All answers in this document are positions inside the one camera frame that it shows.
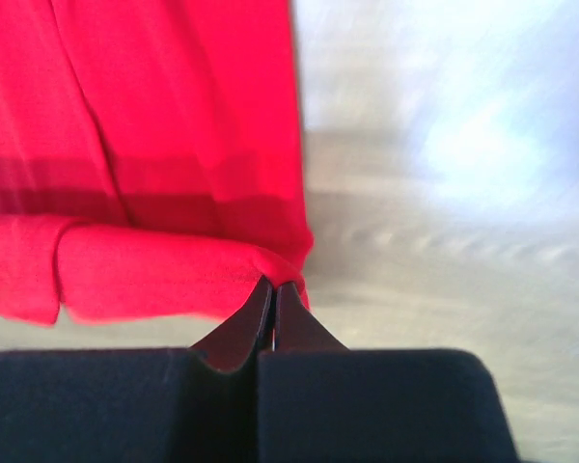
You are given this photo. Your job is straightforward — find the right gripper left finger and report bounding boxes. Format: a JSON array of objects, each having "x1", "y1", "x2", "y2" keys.
[{"x1": 0, "y1": 280, "x2": 274, "y2": 462}]

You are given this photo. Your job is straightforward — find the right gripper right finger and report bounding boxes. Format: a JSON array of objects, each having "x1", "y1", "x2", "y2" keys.
[{"x1": 258, "y1": 284, "x2": 518, "y2": 462}]

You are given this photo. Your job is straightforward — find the bright red t shirt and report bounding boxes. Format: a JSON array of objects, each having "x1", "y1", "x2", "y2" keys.
[{"x1": 0, "y1": 1, "x2": 313, "y2": 325}]

